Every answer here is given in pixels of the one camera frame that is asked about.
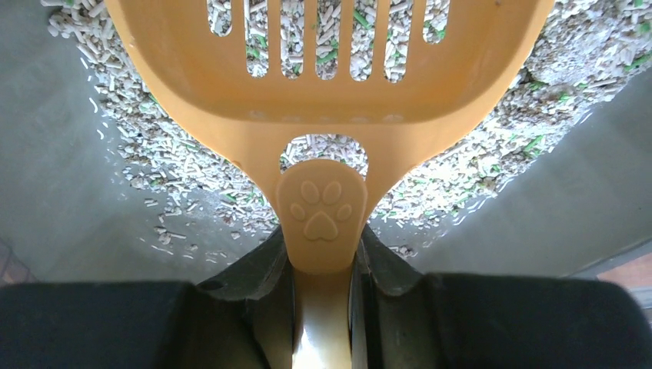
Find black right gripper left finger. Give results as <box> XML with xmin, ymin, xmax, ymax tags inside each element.
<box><xmin>1</xmin><ymin>230</ymin><xmax>294</xmax><ymax>368</ymax></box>

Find grey litter box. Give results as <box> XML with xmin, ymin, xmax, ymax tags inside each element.
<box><xmin>1</xmin><ymin>1</ymin><xmax>651</xmax><ymax>282</ymax></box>

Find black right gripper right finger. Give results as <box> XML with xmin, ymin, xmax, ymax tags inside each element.
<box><xmin>352</xmin><ymin>227</ymin><xmax>651</xmax><ymax>368</ymax></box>

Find yellow litter scoop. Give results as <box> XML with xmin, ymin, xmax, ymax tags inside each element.
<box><xmin>106</xmin><ymin>1</ymin><xmax>554</xmax><ymax>368</ymax></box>

